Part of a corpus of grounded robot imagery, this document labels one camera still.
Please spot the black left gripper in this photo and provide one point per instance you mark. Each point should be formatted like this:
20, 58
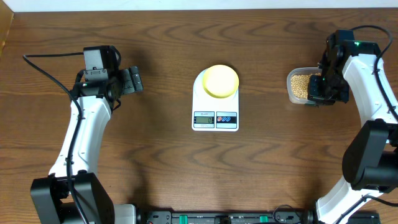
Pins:
130, 86

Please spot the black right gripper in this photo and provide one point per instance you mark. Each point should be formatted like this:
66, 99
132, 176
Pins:
314, 94

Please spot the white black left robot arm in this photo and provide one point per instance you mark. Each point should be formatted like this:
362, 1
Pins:
72, 193

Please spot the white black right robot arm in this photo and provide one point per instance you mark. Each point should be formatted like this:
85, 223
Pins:
351, 66

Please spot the white digital kitchen scale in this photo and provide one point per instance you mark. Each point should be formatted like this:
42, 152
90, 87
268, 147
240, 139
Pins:
213, 114

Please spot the yellow bowl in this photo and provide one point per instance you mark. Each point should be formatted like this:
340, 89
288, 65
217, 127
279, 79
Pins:
220, 81

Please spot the green tape strip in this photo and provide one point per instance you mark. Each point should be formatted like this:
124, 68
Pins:
311, 105

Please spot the soybeans pile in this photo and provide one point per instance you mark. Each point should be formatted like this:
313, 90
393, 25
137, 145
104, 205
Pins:
299, 84

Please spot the clear plastic container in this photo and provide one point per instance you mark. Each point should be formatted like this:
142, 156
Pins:
299, 71

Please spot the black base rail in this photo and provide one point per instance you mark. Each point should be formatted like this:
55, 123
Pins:
277, 217

